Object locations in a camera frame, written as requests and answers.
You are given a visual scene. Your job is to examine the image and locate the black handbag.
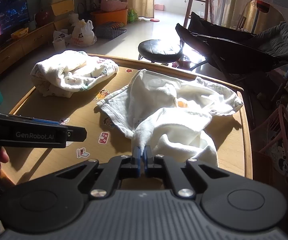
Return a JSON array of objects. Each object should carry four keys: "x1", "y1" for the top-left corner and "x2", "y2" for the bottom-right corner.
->
[{"x1": 77, "y1": 2, "x2": 94, "y2": 20}]

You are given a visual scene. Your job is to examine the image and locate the white plastic bag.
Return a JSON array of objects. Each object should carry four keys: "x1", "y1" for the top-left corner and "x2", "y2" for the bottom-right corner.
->
[{"x1": 67, "y1": 20, "x2": 97, "y2": 47}]

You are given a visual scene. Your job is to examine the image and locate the wooden step ladder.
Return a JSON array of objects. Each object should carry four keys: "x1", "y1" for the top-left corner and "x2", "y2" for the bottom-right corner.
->
[{"x1": 183, "y1": 0, "x2": 216, "y2": 28}]

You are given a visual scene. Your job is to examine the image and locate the cartoon cushion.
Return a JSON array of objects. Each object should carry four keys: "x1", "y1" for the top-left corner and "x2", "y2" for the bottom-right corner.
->
[{"x1": 269, "y1": 140, "x2": 288, "y2": 178}]

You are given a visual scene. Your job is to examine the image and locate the orange plastic tub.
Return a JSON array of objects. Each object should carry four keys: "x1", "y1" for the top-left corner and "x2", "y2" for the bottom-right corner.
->
[{"x1": 91, "y1": 9, "x2": 129, "y2": 27}]

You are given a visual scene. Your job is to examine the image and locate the small white tote bag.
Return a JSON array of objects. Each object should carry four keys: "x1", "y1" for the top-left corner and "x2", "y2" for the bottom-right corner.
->
[{"x1": 52, "y1": 30, "x2": 68, "y2": 51}]

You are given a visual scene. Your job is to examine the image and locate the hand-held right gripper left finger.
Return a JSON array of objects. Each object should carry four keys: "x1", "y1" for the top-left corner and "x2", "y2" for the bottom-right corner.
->
[{"x1": 34, "y1": 146, "x2": 142, "y2": 200}]

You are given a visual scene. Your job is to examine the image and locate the wooden television cabinet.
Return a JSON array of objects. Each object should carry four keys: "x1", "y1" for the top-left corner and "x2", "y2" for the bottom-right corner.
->
[{"x1": 0, "y1": 21, "x2": 57, "y2": 80}]

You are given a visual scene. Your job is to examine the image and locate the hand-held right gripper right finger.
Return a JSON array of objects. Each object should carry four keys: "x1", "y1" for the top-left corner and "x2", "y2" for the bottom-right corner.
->
[{"x1": 145, "y1": 145, "x2": 249, "y2": 200}]

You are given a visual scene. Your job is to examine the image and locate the round black stool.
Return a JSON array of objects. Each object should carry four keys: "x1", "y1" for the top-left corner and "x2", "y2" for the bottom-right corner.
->
[{"x1": 137, "y1": 39, "x2": 183, "y2": 64}]

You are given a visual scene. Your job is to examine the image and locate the green toy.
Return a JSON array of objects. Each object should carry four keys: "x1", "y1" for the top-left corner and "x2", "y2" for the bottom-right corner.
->
[{"x1": 127, "y1": 8, "x2": 139, "y2": 23}]

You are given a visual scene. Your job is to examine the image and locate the yellow storage drawer stack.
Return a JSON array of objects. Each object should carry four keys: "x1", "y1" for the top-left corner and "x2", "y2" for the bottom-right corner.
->
[{"x1": 48, "y1": 0, "x2": 75, "y2": 17}]

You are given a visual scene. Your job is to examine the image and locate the black folding lounge chair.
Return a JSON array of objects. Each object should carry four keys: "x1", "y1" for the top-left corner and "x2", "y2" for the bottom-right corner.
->
[{"x1": 175, "y1": 11, "x2": 288, "y2": 80}]

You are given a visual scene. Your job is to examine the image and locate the pink basket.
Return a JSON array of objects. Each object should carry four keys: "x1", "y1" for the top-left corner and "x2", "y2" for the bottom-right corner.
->
[{"x1": 101, "y1": 0, "x2": 128, "y2": 12}]

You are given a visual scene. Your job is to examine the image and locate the pink child's chair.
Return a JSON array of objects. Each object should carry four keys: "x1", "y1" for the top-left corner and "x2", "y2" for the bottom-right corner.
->
[{"x1": 250, "y1": 104, "x2": 288, "y2": 178}]

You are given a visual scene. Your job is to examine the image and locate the crumpled printed white cloth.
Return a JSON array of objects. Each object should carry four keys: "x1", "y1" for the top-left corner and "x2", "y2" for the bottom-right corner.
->
[{"x1": 31, "y1": 50, "x2": 119, "y2": 98}]

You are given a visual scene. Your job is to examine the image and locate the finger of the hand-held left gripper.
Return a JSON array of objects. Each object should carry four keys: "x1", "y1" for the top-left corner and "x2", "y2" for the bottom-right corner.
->
[{"x1": 32, "y1": 119, "x2": 87, "y2": 142}]

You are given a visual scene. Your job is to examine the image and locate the dark red jar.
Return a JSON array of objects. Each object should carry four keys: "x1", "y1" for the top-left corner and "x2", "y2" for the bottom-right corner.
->
[{"x1": 35, "y1": 9, "x2": 50, "y2": 27}]

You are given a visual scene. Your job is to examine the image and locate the grey wire rack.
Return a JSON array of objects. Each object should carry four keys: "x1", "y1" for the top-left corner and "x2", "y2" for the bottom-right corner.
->
[{"x1": 95, "y1": 22, "x2": 127, "y2": 40}]

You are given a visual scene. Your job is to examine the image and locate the white garment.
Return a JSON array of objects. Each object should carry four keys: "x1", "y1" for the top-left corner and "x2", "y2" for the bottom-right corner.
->
[{"x1": 96, "y1": 69, "x2": 244, "y2": 168}]

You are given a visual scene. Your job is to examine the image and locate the wooden table with stickers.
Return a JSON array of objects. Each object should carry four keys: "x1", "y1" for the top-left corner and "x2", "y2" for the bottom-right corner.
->
[{"x1": 59, "y1": 68, "x2": 133, "y2": 159}]

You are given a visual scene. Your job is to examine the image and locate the yellow patterned basket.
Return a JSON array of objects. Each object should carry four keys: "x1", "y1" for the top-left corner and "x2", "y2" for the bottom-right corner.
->
[{"x1": 11, "y1": 27, "x2": 29, "y2": 39}]

